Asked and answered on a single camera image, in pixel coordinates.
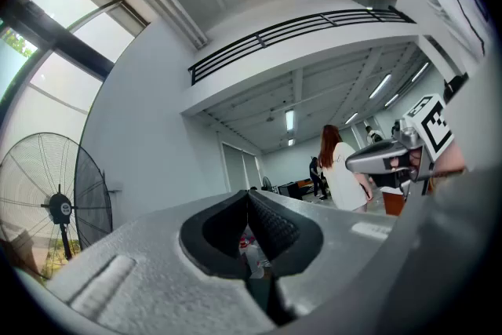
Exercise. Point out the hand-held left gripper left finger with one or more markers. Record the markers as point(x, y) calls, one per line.
point(157, 270)

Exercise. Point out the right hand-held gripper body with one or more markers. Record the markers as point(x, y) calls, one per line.
point(431, 129)

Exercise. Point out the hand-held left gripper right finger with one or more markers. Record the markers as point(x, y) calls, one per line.
point(298, 231)

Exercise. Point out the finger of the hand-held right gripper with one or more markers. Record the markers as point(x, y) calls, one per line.
point(376, 159)

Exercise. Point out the person's right forearm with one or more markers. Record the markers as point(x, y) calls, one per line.
point(451, 159)

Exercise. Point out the black cabinet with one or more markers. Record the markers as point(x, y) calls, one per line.
point(290, 190)

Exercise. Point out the small standing fan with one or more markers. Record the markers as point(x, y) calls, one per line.
point(267, 183)

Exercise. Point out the group of ceiling tube lights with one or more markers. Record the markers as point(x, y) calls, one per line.
point(289, 121)

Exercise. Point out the large black floor fan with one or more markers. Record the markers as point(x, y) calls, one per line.
point(60, 208)

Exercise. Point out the black balcony railing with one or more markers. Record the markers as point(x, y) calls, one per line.
point(298, 27)

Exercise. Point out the large glass window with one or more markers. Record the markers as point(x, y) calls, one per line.
point(59, 78)

